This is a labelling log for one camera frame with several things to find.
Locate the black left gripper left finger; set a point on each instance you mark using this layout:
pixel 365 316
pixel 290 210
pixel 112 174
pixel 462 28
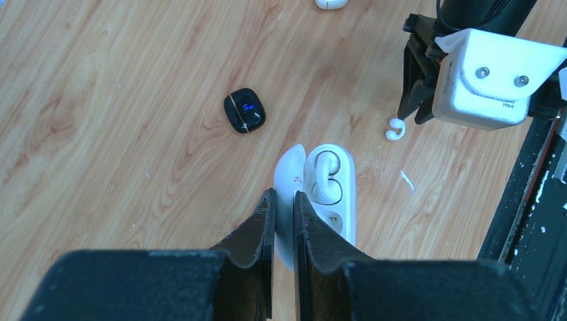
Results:
pixel 231 280

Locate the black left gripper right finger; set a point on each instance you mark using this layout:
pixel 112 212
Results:
pixel 336 281

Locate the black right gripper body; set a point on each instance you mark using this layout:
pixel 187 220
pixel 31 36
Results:
pixel 421 64

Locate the white ear-hook earbud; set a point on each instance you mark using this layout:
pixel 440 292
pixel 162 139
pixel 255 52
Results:
pixel 397 129
pixel 327 191

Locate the white oval charging case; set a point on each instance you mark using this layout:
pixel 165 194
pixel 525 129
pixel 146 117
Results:
pixel 295 172

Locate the black glossy charging case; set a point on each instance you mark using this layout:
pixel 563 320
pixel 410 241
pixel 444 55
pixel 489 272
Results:
pixel 244 110

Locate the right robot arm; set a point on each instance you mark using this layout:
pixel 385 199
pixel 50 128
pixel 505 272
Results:
pixel 503 17

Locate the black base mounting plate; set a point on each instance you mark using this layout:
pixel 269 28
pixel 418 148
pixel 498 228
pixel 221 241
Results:
pixel 528 229

